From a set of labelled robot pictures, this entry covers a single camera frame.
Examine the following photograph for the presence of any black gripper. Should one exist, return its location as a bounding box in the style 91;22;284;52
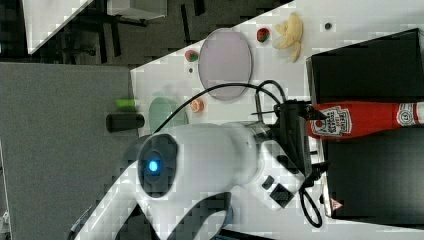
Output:
274;100;332;178

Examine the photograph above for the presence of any red ketchup bottle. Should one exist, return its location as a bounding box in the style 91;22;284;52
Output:
307;101;424;140

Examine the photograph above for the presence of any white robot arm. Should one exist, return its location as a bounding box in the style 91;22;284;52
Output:
74;100;325;240

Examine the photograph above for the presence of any black toaster oven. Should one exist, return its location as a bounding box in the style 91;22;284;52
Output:
306;29;423;229

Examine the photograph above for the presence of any peeled banana toy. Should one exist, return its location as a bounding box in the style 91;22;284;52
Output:
272;12;303;62

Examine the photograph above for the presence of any red strawberry toy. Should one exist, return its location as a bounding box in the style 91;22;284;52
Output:
256;28;270;43

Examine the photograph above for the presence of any grey round plate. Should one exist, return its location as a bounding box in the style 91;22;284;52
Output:
198;28;253;89

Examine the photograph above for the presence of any orange slice toy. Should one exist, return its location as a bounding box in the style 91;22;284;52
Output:
190;98;204;113

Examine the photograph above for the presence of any pink green strawberry toy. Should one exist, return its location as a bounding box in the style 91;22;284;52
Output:
185;50;199;62

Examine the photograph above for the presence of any green perforated colander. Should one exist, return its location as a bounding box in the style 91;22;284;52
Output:
148;97;189;132

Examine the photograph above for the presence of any green pepper toy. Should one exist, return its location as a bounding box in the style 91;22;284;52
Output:
115;99;137;109

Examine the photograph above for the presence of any white side table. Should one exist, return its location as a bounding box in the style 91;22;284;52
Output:
21;0;94;55

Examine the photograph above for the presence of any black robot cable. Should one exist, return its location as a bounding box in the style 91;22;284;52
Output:
152;79;324;229

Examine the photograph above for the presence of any black cylinder post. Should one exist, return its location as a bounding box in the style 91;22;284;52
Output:
106;113;145;133

